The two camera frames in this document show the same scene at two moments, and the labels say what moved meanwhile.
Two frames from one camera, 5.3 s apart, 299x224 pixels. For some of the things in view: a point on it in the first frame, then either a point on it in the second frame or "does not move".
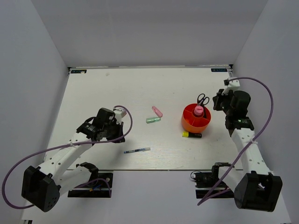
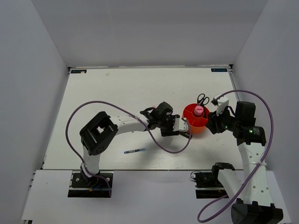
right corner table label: (219, 70) does not move
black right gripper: (218, 97) -> (213, 122)
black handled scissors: (201, 102) does not move
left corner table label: (78, 71) does not move
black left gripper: (120, 133) -> (170, 132)
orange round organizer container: (193, 123) does not move
